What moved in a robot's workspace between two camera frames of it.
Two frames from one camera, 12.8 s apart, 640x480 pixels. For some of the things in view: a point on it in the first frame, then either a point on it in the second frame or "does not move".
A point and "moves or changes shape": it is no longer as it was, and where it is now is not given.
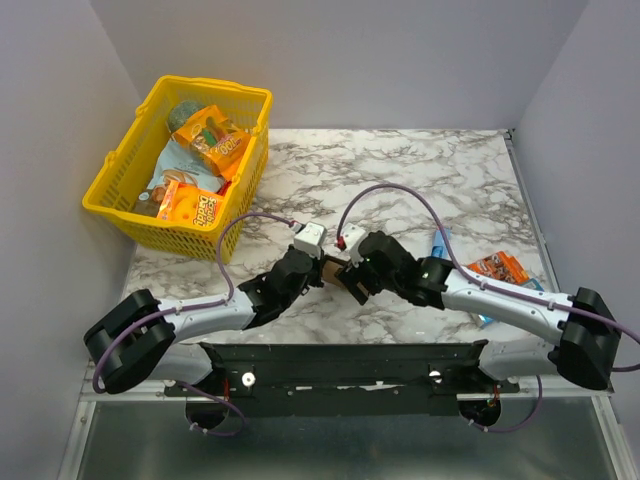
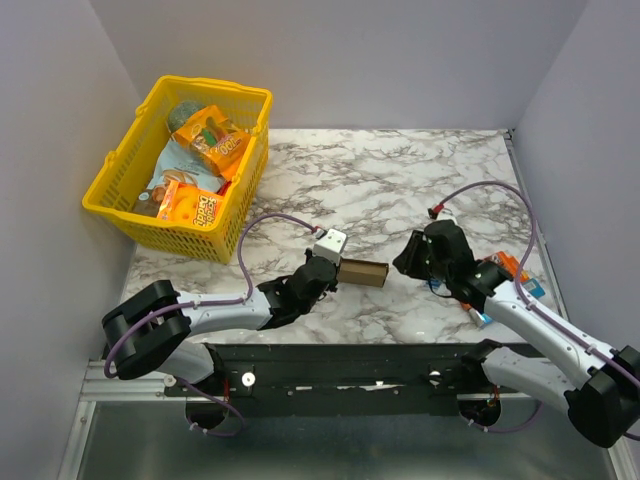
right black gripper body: x=353 y=275 → x=420 y=250
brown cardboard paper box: x=331 y=267 moves or changes shape
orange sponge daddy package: x=192 y=204 does not move
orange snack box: x=502 y=266 does not move
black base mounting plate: x=347 y=379 does not move
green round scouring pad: x=181 y=112 does not move
